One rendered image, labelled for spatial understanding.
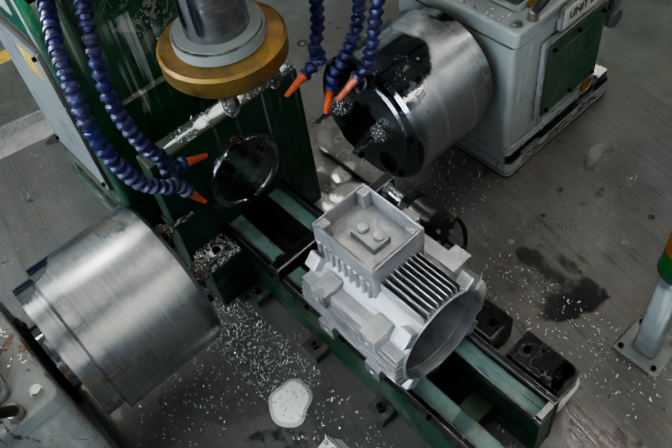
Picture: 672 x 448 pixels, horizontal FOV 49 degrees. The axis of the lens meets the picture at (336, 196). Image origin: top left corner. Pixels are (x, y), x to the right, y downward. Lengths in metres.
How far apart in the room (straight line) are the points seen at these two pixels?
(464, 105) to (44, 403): 0.78
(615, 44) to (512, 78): 1.81
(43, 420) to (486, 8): 0.92
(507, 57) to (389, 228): 0.41
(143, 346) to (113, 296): 0.08
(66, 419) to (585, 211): 0.98
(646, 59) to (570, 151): 1.53
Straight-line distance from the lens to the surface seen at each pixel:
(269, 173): 1.32
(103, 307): 1.02
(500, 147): 1.46
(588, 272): 1.40
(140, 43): 1.21
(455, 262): 1.05
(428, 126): 1.21
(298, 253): 1.13
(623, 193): 1.52
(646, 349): 1.31
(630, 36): 3.17
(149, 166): 1.16
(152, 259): 1.03
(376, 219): 1.05
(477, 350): 1.16
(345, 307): 1.03
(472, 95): 1.27
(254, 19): 1.01
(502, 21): 1.29
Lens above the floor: 1.95
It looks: 50 degrees down
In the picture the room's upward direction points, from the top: 10 degrees counter-clockwise
